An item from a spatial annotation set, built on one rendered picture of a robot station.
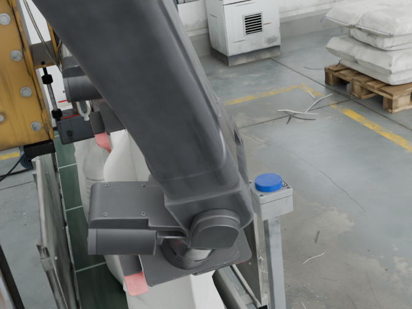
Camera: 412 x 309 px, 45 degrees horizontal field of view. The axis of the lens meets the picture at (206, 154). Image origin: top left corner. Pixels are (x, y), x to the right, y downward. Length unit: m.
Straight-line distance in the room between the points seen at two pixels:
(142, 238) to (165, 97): 0.18
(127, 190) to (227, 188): 0.11
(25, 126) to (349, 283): 1.48
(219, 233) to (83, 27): 0.19
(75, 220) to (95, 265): 0.33
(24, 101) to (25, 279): 1.54
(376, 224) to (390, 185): 0.36
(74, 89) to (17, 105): 0.26
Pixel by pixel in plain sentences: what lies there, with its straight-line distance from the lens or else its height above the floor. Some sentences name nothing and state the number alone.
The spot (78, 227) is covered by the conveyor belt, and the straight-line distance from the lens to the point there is 1.99.
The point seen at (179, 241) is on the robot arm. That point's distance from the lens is 0.44.
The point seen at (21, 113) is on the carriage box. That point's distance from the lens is 1.04.
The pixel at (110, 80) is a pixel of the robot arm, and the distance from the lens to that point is 0.27.
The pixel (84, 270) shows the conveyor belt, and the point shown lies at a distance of 1.76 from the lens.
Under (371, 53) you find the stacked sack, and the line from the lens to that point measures 3.69.
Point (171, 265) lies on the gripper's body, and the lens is 0.54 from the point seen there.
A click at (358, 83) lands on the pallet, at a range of 3.86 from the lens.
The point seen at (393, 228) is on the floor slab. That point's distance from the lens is 2.45.
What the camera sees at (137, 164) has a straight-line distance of 1.03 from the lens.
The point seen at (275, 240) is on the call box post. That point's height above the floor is 0.70.
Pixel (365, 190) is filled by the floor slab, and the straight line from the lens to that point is 2.71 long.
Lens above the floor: 1.41
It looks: 26 degrees down
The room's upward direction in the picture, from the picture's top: 8 degrees counter-clockwise
